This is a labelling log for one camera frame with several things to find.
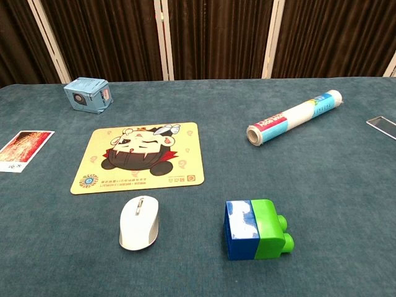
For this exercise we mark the red photo card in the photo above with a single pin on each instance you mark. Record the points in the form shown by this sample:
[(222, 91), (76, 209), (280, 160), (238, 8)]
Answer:
[(21, 148)]

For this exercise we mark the white computer mouse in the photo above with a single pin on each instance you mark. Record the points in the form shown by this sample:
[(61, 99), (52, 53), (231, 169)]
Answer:
[(137, 226)]

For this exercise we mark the beige illustrated card mat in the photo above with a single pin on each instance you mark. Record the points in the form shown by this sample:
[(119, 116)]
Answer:
[(185, 173)]

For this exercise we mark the blue toy building block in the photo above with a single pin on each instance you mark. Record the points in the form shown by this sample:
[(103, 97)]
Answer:
[(241, 247)]

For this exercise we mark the dark pleated screen panel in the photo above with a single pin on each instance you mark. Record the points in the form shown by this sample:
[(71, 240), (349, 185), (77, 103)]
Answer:
[(18, 40), (108, 37), (334, 37), (216, 37)]

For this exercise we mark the plastic wrap roll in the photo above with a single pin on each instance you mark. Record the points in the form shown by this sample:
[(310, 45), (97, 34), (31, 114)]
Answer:
[(294, 117)]

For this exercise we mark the green toy building block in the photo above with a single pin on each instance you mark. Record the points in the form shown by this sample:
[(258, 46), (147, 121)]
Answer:
[(269, 229)]

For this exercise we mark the light blue cardboard box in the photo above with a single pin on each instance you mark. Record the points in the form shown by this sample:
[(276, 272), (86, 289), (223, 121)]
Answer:
[(83, 96)]

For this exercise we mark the clear card holder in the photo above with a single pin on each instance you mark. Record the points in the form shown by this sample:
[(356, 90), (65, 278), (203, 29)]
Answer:
[(385, 127)]

